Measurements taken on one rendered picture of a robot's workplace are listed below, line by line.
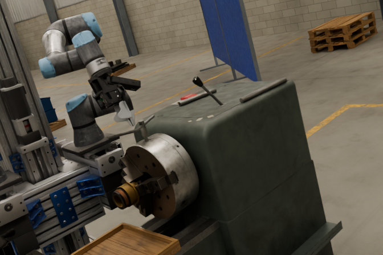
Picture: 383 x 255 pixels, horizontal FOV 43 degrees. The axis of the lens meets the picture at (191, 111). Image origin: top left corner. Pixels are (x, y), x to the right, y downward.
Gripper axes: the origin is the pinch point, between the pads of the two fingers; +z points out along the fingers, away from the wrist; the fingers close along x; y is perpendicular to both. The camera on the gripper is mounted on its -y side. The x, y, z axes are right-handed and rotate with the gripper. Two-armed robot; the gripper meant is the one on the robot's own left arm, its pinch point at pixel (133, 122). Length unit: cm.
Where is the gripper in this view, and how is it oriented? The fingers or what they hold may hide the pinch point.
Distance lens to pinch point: 168.6
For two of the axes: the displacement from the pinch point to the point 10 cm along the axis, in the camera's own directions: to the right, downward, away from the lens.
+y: -7.0, 3.5, -6.2
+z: 4.8, 8.8, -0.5
